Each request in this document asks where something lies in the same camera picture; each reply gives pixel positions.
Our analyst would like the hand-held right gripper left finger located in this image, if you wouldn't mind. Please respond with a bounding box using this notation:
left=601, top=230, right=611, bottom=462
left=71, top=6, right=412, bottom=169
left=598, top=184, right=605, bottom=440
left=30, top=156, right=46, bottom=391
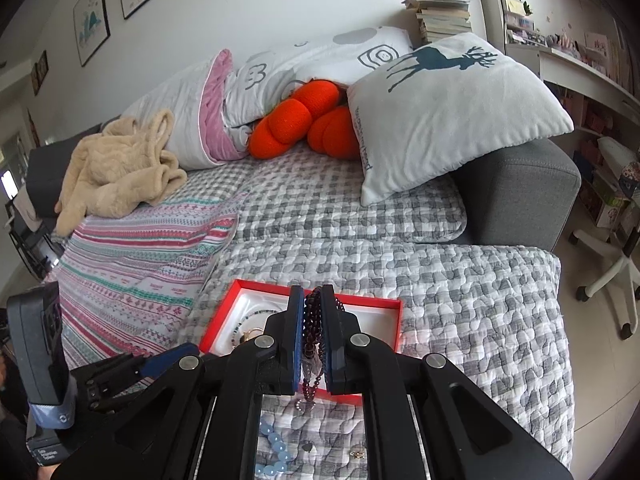
left=52, top=286, right=304, bottom=480

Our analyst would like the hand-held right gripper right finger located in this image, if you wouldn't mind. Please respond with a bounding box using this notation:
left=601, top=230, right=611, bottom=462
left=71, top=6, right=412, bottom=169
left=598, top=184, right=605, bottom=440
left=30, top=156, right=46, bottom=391
left=322, top=285, right=574, bottom=480

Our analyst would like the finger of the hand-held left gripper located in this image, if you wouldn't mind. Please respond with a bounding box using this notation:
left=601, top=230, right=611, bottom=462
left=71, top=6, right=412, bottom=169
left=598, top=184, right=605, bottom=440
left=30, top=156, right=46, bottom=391
left=86, top=380, right=151, bottom=413
left=70, top=343, right=202, bottom=387

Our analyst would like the dark red bead bracelet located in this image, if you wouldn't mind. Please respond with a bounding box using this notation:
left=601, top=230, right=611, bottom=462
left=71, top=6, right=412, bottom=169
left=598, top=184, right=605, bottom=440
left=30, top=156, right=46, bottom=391
left=299, top=286, right=347, bottom=414

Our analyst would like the red jewelry box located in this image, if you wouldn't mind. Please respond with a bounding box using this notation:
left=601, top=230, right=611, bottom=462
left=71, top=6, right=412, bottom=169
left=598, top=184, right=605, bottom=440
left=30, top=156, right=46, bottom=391
left=199, top=280, right=405, bottom=406

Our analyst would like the striped patterned blanket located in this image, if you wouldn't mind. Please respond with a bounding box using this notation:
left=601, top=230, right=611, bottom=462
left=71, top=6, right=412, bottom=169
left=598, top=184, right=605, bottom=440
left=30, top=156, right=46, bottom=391
left=47, top=191, right=249, bottom=368

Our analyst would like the black chair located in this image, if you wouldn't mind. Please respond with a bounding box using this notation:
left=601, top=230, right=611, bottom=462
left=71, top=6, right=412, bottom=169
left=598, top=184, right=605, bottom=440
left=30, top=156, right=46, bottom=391
left=9, top=205, right=67, bottom=282

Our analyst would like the grey white patterned quilt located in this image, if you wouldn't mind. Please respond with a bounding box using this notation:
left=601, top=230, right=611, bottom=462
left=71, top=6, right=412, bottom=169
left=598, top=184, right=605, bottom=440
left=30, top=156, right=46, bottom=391
left=190, top=237, right=576, bottom=480

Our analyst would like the grey checked sofa cover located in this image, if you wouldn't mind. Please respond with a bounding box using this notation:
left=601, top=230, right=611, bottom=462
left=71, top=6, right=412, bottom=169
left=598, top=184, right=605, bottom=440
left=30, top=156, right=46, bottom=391
left=187, top=149, right=469, bottom=244

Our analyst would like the beige fleece garment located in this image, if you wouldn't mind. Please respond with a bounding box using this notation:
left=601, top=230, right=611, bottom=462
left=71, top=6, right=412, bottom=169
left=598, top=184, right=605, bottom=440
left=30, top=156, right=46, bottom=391
left=54, top=110, right=189, bottom=237

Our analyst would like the orange pumpkin cushion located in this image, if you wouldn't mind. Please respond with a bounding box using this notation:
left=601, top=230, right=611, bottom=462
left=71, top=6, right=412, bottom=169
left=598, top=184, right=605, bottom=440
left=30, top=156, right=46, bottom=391
left=249, top=80, right=347, bottom=160
left=307, top=105, right=362, bottom=160

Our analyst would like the grey fabric sofa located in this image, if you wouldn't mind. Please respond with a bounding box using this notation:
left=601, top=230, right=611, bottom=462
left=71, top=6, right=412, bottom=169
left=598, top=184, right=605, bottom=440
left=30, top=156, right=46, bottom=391
left=27, top=137, right=582, bottom=256

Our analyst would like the white deer print pillow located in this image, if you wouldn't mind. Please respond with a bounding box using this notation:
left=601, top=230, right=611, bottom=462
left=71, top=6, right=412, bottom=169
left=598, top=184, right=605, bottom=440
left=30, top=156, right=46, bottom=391
left=346, top=32, right=575, bottom=207

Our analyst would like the small dark framed picture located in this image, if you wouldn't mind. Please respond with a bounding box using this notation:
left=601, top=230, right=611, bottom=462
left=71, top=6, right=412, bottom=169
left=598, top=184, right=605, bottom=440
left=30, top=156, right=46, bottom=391
left=32, top=50, right=49, bottom=96

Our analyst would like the white cloud print quilt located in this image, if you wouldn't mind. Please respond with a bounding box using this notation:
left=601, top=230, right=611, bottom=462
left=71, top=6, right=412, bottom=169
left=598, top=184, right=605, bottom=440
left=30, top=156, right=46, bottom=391
left=120, top=26, right=415, bottom=171

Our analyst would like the white office chair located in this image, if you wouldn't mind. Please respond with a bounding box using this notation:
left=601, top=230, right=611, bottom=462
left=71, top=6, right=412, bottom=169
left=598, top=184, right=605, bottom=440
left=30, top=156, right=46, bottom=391
left=571, top=160, right=640, bottom=341

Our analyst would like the framed blue picture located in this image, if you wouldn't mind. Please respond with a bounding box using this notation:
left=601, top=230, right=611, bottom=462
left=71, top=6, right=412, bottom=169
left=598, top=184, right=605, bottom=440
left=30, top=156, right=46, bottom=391
left=72, top=0, right=112, bottom=67

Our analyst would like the stack of books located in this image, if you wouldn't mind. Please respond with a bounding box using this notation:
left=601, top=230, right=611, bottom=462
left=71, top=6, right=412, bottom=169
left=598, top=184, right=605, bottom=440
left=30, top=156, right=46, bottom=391
left=402, top=0, right=474, bottom=46

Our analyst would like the white bookshelf desk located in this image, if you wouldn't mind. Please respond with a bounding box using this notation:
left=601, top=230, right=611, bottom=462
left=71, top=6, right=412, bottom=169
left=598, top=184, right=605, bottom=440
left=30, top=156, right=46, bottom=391
left=472, top=0, right=640, bottom=241

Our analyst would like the multicolour bead bracelet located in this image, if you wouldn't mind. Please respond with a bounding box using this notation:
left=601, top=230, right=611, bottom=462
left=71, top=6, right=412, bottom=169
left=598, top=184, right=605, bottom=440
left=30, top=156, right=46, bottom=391
left=232, top=310, right=274, bottom=347

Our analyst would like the light blue bead bracelet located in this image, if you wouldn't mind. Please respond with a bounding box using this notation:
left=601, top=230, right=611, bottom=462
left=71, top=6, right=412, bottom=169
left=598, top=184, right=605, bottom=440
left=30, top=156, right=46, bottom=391
left=255, top=422, right=294, bottom=480

